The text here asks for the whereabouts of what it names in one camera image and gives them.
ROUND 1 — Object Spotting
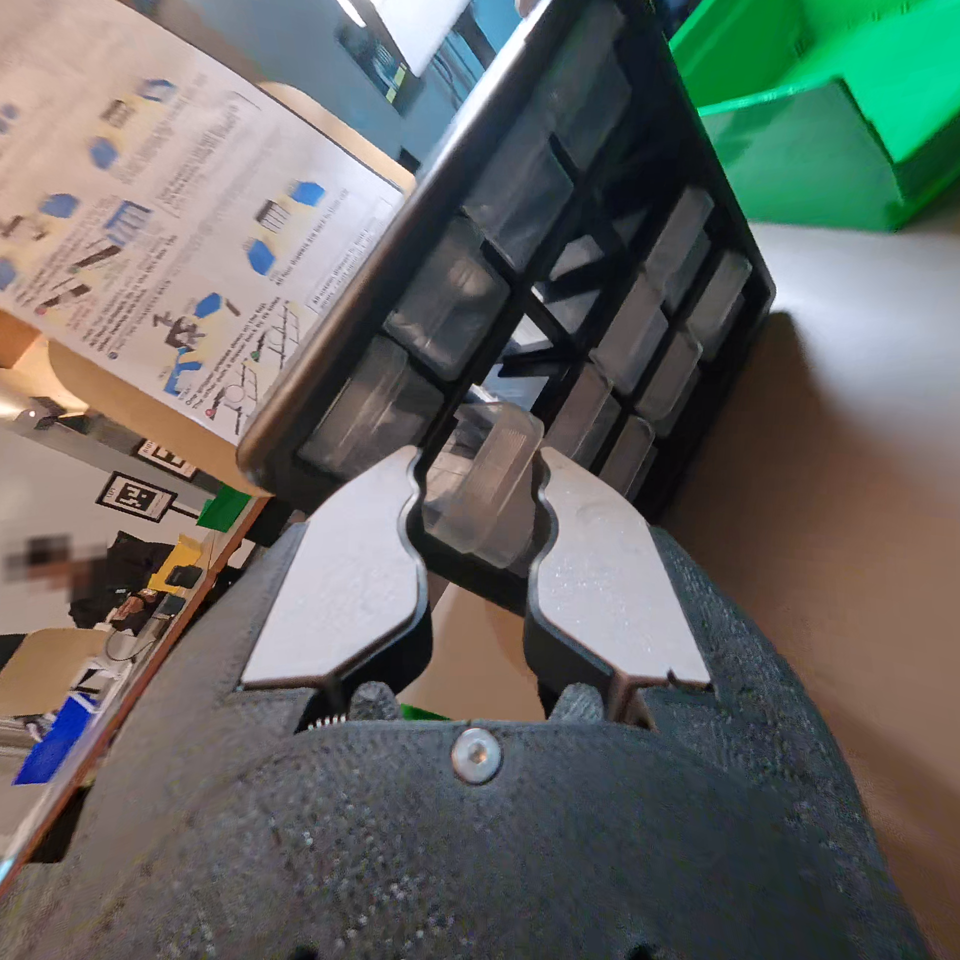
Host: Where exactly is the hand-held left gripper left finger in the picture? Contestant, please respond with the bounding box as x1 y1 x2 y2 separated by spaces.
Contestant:
240 445 435 712

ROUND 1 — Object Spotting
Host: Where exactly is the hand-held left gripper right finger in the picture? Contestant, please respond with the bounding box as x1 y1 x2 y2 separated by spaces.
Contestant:
523 447 714 723

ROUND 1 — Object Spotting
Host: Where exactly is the clear plastic drawer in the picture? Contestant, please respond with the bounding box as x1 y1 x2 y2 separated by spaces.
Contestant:
418 401 547 573

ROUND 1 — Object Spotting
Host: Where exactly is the set of clear drawers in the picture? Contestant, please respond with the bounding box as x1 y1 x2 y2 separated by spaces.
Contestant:
296 0 755 502

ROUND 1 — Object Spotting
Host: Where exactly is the black drawer cabinet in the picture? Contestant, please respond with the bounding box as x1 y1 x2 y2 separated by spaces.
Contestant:
236 0 777 601

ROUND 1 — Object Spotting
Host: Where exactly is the light desk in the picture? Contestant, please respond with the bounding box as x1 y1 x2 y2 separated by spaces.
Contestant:
0 217 960 960

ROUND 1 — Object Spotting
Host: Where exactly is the yellow plastic bin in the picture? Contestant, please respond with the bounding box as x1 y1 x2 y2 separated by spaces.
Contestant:
148 534 205 595

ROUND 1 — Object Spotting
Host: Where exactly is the black white marker sign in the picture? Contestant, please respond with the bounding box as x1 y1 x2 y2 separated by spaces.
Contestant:
96 471 179 524
137 441 198 479

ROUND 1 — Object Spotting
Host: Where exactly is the wooden document stand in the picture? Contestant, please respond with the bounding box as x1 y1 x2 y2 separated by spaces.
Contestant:
0 78 419 498

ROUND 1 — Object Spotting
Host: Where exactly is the white instruction sheet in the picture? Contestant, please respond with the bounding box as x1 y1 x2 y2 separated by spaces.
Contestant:
0 0 406 445

